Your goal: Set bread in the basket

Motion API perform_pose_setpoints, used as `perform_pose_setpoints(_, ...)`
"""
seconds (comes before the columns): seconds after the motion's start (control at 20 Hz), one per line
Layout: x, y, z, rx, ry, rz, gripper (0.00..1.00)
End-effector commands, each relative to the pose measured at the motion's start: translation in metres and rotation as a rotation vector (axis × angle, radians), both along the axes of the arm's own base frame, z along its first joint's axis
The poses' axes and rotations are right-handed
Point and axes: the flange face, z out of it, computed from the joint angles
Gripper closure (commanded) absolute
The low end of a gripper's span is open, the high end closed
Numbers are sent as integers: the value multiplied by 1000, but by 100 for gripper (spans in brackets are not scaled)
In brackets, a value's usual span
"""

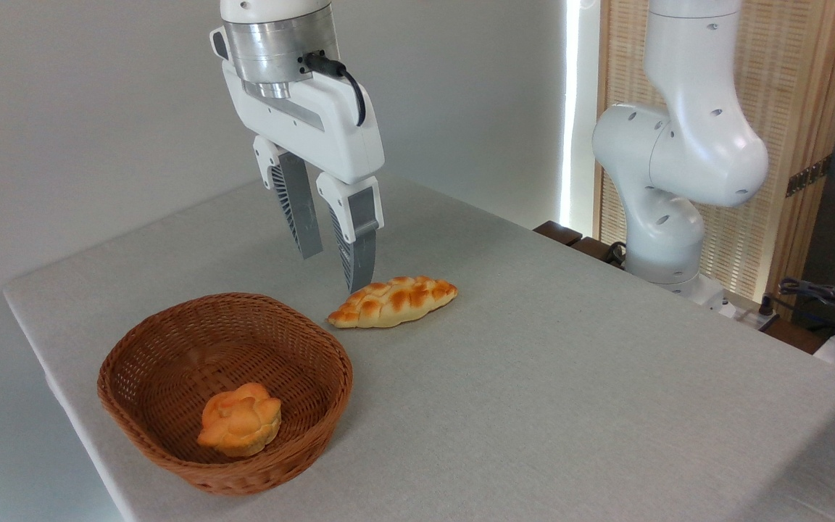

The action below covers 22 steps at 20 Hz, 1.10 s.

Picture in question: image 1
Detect dark brown wooden block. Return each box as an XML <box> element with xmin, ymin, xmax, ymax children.
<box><xmin>533</xmin><ymin>220</ymin><xmax>583</xmax><ymax>247</ymax></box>
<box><xmin>570</xmin><ymin>236</ymin><xmax>627</xmax><ymax>270</ymax></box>

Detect round golden bread bun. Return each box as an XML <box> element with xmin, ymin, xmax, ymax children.
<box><xmin>196</xmin><ymin>383</ymin><xmax>283</xmax><ymax>458</ymax></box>

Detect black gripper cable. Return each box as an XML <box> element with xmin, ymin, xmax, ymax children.
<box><xmin>304</xmin><ymin>52</ymin><xmax>367</xmax><ymax>128</ymax></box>

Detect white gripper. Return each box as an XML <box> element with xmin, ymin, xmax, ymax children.
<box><xmin>220</xmin><ymin>59</ymin><xmax>386</xmax><ymax>294</ymax></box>

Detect wooden slatted folding screen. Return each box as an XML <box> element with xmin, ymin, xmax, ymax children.
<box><xmin>595</xmin><ymin>0</ymin><xmax>835</xmax><ymax>304</ymax></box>

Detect brown wicker basket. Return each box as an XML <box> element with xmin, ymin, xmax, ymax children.
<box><xmin>96</xmin><ymin>292</ymin><xmax>354</xmax><ymax>497</ymax></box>

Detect metal screen hinge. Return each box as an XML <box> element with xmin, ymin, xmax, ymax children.
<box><xmin>785</xmin><ymin>155</ymin><xmax>832</xmax><ymax>198</ymax></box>

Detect black cable bundle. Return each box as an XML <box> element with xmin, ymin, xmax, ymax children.
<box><xmin>758</xmin><ymin>277</ymin><xmax>835</xmax><ymax>343</ymax></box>

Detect long braided bread loaf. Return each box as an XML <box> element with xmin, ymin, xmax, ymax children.
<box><xmin>327</xmin><ymin>275</ymin><xmax>459</xmax><ymax>330</ymax></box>

